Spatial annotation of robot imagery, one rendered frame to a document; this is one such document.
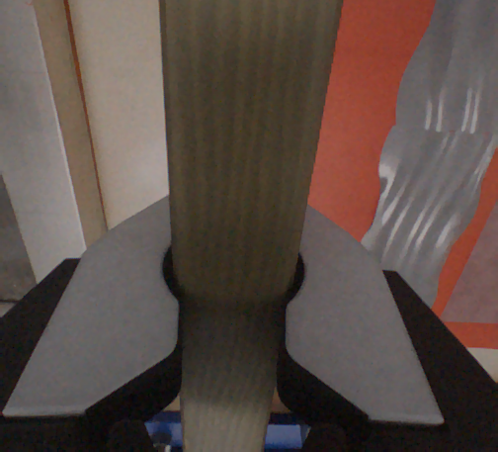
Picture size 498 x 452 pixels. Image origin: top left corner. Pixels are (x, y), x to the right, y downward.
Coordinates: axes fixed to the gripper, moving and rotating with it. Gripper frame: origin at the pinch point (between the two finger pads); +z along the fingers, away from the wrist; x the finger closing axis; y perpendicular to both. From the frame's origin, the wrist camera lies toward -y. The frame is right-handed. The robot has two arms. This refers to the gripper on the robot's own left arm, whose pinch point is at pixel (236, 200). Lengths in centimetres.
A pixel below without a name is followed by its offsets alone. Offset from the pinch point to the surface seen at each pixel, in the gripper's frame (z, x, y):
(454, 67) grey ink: 9.2, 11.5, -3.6
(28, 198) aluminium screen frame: 6.5, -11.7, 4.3
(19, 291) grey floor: 106, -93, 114
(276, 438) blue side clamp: 5.4, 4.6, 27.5
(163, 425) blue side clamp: 5.4, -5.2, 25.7
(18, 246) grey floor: 106, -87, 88
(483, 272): 9.9, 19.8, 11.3
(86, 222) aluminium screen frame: 7.2, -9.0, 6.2
